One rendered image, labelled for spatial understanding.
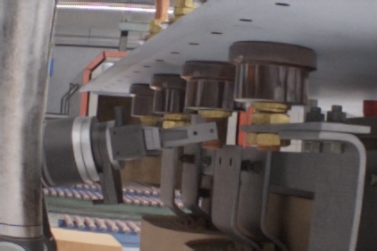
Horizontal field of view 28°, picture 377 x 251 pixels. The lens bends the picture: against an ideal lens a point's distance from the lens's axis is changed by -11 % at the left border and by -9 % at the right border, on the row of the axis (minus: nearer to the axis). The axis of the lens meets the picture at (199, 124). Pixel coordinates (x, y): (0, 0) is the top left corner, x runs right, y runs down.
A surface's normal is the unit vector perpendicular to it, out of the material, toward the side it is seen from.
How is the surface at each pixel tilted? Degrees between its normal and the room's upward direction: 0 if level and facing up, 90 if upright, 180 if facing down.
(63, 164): 115
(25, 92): 93
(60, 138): 71
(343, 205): 90
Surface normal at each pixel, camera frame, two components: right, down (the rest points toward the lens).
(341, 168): -0.97, -0.07
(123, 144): -0.12, -0.04
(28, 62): 0.63, 0.06
